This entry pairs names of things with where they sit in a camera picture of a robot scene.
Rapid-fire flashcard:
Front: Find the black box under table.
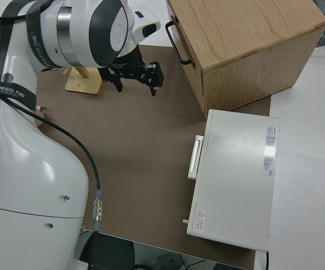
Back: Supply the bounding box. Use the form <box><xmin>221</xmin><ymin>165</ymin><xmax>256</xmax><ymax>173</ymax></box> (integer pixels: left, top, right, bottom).
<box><xmin>88</xmin><ymin>232</ymin><xmax>135</xmax><ymax>270</ymax></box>

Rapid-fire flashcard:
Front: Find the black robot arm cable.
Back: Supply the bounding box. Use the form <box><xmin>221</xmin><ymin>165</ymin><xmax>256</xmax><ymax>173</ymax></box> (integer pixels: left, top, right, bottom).
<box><xmin>0</xmin><ymin>0</ymin><xmax>105</xmax><ymax>233</ymax></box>

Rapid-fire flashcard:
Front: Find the black cabinet handle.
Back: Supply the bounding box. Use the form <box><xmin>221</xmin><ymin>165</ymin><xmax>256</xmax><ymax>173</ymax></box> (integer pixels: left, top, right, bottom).
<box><xmin>165</xmin><ymin>21</ymin><xmax>193</xmax><ymax>65</ymax></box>

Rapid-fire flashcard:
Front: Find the light wooden cabinet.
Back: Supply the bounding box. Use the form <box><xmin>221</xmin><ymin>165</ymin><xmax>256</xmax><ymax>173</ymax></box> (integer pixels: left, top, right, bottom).
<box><xmin>166</xmin><ymin>0</ymin><xmax>325</xmax><ymax>112</ymax></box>

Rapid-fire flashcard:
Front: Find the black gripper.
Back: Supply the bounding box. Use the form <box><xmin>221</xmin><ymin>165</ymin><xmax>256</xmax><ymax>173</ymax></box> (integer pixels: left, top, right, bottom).
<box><xmin>99</xmin><ymin>46</ymin><xmax>165</xmax><ymax>97</ymax></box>

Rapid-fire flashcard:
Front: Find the pink mug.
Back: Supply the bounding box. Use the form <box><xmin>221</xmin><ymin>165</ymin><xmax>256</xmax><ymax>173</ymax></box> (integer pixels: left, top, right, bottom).
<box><xmin>34</xmin><ymin>103</ymin><xmax>47</xmax><ymax>127</ymax></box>

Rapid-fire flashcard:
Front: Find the white toaster oven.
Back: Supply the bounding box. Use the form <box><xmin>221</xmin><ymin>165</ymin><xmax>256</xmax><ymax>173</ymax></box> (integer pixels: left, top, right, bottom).
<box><xmin>182</xmin><ymin>109</ymin><xmax>281</xmax><ymax>252</ymax></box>

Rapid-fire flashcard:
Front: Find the brown table mat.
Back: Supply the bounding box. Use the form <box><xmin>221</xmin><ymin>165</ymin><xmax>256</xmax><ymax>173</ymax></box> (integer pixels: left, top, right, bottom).
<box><xmin>0</xmin><ymin>35</ymin><xmax>273</xmax><ymax>270</ymax></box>

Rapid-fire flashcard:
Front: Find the wooden mug tree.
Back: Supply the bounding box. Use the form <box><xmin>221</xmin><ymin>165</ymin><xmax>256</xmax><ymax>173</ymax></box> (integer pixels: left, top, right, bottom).
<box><xmin>63</xmin><ymin>66</ymin><xmax>103</xmax><ymax>95</ymax></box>

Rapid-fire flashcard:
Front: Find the white oven door handle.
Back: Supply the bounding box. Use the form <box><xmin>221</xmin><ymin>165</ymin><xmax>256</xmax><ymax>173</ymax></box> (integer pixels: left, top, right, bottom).
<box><xmin>187</xmin><ymin>135</ymin><xmax>205</xmax><ymax>180</ymax></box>

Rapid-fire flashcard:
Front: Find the black velcro cable strap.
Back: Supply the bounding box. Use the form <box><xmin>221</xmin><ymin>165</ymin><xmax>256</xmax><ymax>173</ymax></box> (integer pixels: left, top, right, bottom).
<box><xmin>0</xmin><ymin>81</ymin><xmax>37</xmax><ymax>110</ymax></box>
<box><xmin>26</xmin><ymin>8</ymin><xmax>59</xmax><ymax>73</ymax></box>

